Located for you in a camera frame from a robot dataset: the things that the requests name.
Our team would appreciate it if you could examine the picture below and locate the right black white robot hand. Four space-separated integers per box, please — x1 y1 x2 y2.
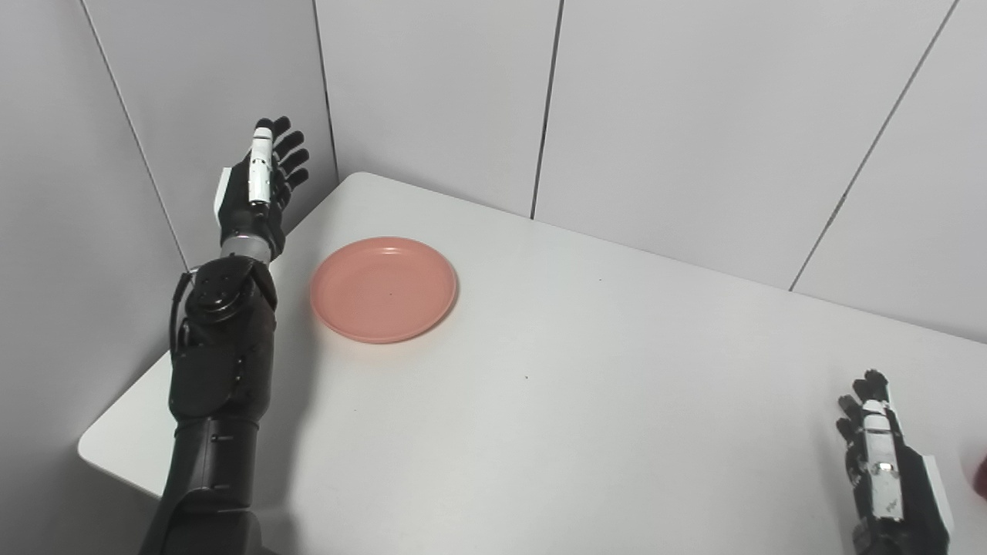
837 369 955 555

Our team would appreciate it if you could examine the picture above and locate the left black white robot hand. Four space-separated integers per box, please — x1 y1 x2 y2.
213 116 311 263

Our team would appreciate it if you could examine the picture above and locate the pink round plate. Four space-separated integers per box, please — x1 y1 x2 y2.
310 237 458 345

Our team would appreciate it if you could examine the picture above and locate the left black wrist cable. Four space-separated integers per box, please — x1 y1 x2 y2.
168 270 200 363

